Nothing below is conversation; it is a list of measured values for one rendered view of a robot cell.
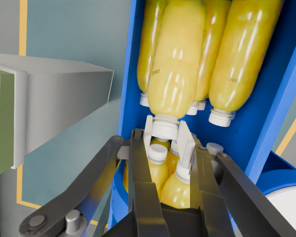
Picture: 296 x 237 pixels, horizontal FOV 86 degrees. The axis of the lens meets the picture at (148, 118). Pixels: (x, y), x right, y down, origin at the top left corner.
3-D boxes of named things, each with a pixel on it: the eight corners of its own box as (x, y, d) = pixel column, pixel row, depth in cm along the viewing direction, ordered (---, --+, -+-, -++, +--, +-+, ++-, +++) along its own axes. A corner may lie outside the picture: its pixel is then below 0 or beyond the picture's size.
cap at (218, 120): (232, 113, 31) (229, 122, 32) (212, 108, 33) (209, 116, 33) (233, 117, 28) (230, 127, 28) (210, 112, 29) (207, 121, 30)
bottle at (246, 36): (277, 8, 26) (240, 114, 32) (231, 8, 29) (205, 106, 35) (293, -13, 20) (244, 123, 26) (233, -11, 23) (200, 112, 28)
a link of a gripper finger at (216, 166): (197, 158, 14) (231, 164, 14) (188, 136, 19) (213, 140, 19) (193, 173, 14) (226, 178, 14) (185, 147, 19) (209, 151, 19)
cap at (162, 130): (184, 125, 22) (183, 138, 22) (165, 125, 25) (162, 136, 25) (166, 118, 20) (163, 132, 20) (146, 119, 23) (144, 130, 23)
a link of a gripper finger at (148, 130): (146, 161, 16) (139, 160, 16) (149, 134, 23) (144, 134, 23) (151, 135, 15) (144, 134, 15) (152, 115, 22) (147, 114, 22)
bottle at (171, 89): (214, 18, 26) (200, 130, 22) (180, 36, 31) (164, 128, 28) (190, -17, 21) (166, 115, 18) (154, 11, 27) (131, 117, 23)
